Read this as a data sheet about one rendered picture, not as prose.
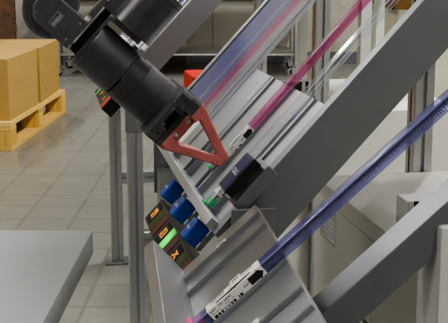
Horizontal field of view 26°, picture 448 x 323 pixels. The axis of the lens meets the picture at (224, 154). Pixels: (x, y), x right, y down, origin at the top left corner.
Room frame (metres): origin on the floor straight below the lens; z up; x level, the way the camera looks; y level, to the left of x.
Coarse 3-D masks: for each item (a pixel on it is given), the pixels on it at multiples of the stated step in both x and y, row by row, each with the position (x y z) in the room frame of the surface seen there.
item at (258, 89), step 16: (256, 80) 1.49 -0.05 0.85; (272, 80) 1.41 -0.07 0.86; (240, 96) 1.49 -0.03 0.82; (256, 96) 1.42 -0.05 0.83; (288, 96) 1.30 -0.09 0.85; (224, 112) 1.50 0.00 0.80; (240, 112) 1.42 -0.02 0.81; (256, 112) 1.36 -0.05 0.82; (272, 112) 1.30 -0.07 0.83; (304, 112) 1.19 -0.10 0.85; (224, 128) 1.42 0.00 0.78; (240, 128) 1.36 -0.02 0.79; (256, 128) 1.29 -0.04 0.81; (288, 128) 1.19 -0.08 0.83; (192, 144) 1.51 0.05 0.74; (208, 144) 1.42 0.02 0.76; (224, 144) 1.37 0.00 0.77; (272, 144) 1.20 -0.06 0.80; (192, 160) 1.41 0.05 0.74; (272, 160) 1.16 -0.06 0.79; (192, 176) 1.37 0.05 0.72; (208, 176) 1.30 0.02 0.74; (224, 176) 1.26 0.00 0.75; (208, 192) 1.26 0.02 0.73; (224, 208) 1.16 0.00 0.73
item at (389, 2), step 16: (384, 0) 1.23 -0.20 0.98; (384, 16) 1.22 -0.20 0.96; (368, 32) 1.22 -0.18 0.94; (352, 48) 1.21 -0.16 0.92; (336, 64) 1.21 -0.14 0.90; (320, 80) 1.20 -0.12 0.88; (304, 96) 1.20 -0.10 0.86; (288, 112) 1.20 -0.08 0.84; (272, 128) 1.20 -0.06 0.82; (256, 144) 1.20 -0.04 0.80
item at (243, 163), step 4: (244, 156) 1.10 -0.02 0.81; (240, 160) 1.10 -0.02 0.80; (244, 160) 1.08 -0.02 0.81; (248, 160) 1.07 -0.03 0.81; (236, 164) 1.10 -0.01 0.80; (240, 164) 1.09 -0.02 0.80; (244, 164) 1.07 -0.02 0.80; (236, 168) 1.08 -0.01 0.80; (240, 168) 1.07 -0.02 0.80; (232, 172) 1.09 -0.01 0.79; (236, 172) 1.07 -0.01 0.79; (240, 172) 1.06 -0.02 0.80; (228, 176) 1.09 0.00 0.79; (232, 176) 1.07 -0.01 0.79; (236, 176) 1.06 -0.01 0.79; (224, 180) 1.09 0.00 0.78; (228, 180) 1.08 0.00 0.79; (232, 180) 1.06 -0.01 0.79; (224, 184) 1.08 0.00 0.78; (228, 184) 1.07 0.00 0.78
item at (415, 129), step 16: (432, 112) 0.79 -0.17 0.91; (416, 128) 0.79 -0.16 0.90; (400, 144) 0.79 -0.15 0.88; (368, 160) 0.80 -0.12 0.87; (384, 160) 0.79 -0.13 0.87; (352, 176) 0.80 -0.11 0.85; (368, 176) 0.79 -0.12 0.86; (336, 192) 0.79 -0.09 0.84; (352, 192) 0.79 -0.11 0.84; (320, 208) 0.79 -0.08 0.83; (336, 208) 0.78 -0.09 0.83; (304, 224) 0.78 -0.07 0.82; (320, 224) 0.78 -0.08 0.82; (288, 240) 0.78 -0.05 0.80; (304, 240) 0.78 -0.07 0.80; (272, 256) 0.78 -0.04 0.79; (192, 320) 0.78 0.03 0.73; (208, 320) 0.77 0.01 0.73
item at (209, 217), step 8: (168, 152) 1.49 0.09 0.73; (168, 160) 1.46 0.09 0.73; (176, 160) 1.45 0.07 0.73; (176, 168) 1.38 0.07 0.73; (176, 176) 1.35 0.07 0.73; (184, 176) 1.32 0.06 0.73; (184, 184) 1.29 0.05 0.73; (192, 184) 1.29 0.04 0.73; (192, 192) 1.23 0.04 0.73; (192, 200) 1.21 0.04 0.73; (200, 200) 1.18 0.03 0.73; (200, 208) 1.16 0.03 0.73; (208, 208) 1.17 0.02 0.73; (200, 216) 1.14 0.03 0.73; (208, 216) 1.11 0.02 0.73; (216, 216) 1.15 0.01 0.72; (208, 224) 1.10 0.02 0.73; (216, 224) 1.10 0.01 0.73
